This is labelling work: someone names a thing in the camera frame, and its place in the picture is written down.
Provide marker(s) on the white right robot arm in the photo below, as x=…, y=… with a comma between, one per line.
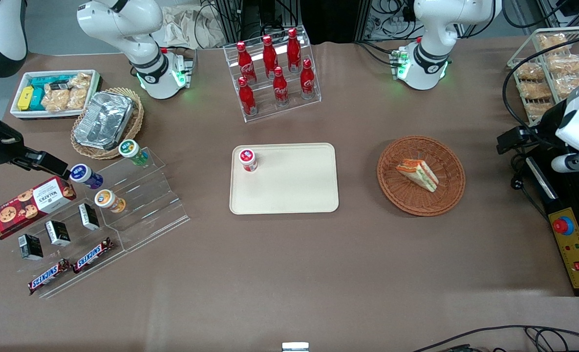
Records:
x=142, y=44

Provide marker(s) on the aluminium frame post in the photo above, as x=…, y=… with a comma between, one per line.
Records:
x=362, y=19
x=228, y=19

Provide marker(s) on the yellow snack box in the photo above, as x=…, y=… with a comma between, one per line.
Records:
x=25, y=98

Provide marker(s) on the small black box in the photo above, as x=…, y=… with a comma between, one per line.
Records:
x=89, y=216
x=30, y=247
x=57, y=233

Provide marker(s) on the brown wicker basket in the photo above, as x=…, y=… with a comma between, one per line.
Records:
x=445, y=195

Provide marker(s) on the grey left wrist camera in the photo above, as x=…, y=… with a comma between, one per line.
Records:
x=570, y=163

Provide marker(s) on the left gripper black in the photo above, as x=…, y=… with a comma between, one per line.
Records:
x=544, y=124

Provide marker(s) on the green yogurt cup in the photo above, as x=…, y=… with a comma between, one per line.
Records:
x=132, y=150

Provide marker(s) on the red lid yogurt cup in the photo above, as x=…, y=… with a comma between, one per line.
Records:
x=248, y=159

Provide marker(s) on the black machine with yellow panel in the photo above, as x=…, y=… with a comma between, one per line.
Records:
x=575, y=254

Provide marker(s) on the purple yogurt cup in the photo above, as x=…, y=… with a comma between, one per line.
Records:
x=85, y=176

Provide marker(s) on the triangular sandwich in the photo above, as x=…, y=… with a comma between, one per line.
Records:
x=418, y=174

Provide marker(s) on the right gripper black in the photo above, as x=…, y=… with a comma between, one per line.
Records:
x=0, y=148

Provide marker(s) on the red cola bottle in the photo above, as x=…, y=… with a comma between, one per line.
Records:
x=269, y=56
x=246, y=100
x=246, y=63
x=280, y=88
x=294, y=49
x=307, y=80

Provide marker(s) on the Snickers bar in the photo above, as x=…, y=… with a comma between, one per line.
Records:
x=49, y=276
x=93, y=255

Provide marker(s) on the white plastic bin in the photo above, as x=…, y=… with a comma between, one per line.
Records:
x=20, y=80

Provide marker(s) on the orange yogurt cup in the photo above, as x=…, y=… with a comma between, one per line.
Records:
x=108, y=200

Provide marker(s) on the clear acrylic bottle rack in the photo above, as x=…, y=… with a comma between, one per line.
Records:
x=313, y=95

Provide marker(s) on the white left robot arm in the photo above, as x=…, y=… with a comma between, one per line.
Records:
x=431, y=29

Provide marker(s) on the clear acrylic step stand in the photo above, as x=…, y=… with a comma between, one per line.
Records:
x=147, y=205

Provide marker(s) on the teal snack box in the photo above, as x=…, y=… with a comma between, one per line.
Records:
x=37, y=100
x=47, y=79

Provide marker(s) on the red Walkers shortbread box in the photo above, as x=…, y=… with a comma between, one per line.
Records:
x=25, y=208

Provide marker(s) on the aluminium foil tray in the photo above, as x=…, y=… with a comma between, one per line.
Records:
x=103, y=120

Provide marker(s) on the cracker packet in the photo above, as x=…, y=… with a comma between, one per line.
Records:
x=80, y=80
x=77, y=98
x=55, y=100

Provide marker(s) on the wrapped bread packet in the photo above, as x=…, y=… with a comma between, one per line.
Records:
x=570, y=84
x=528, y=71
x=551, y=42
x=535, y=90
x=566, y=63
x=538, y=110

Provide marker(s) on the light wicker basket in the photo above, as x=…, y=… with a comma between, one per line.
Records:
x=135, y=122

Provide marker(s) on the beige plastic tray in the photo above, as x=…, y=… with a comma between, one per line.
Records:
x=289, y=186

